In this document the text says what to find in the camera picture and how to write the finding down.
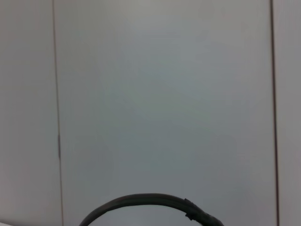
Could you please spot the black round teapot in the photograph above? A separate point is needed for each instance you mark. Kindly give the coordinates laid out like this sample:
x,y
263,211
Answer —
x,y
145,199

